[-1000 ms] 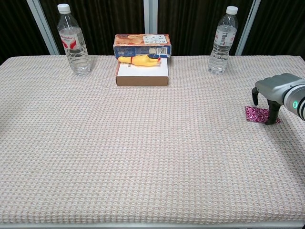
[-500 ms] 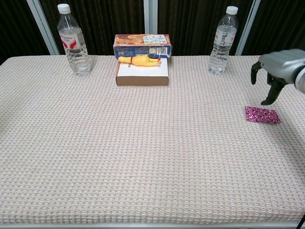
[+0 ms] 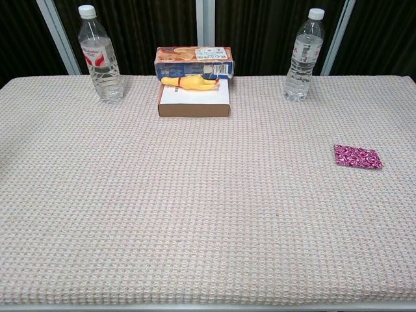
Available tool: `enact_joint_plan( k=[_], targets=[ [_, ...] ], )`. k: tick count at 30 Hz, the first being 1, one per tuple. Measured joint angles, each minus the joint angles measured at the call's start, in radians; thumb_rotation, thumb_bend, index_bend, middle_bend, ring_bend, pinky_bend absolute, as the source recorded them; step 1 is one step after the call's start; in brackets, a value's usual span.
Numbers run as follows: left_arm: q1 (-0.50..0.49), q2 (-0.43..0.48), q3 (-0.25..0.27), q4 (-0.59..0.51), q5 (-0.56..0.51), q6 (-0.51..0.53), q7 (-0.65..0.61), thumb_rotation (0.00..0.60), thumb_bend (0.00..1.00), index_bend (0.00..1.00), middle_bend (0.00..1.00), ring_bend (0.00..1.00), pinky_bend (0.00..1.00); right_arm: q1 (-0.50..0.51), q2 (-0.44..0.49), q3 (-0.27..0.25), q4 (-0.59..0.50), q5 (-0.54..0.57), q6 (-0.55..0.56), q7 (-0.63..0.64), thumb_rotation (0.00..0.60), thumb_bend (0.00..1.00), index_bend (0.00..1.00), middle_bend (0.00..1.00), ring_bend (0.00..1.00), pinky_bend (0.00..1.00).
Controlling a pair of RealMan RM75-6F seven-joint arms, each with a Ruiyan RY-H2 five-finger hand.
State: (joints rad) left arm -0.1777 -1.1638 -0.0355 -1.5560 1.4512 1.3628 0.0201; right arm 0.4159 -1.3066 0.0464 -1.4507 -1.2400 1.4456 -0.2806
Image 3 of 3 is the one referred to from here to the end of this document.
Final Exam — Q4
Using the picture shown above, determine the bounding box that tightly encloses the orange blue snack box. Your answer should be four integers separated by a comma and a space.
154, 45, 235, 81

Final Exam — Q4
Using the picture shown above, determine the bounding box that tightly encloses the dark brown pleated curtain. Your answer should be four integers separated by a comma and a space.
331, 0, 416, 82
214, 0, 342, 76
53, 0, 199, 76
0, 0, 69, 88

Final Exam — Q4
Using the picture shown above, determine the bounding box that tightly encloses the pink woven tablecloth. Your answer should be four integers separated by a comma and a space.
0, 75, 416, 306

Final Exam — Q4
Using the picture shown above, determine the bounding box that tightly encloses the pink patterned packet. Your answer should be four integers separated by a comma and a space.
333, 144, 385, 170

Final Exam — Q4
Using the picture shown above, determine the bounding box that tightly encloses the clear bottle with white label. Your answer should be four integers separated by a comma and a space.
283, 8, 326, 102

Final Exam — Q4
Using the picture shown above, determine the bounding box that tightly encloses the yellow rubber chicken toy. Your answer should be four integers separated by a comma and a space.
161, 73, 221, 92

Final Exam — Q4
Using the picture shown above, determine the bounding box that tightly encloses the clear bottle with red label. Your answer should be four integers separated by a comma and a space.
77, 5, 125, 103

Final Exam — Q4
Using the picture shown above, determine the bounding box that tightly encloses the grey metal frame post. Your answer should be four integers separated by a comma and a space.
35, 0, 82, 76
194, 0, 216, 47
320, 0, 357, 76

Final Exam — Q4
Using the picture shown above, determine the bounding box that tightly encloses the flat white brown box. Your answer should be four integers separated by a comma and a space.
158, 79, 232, 118

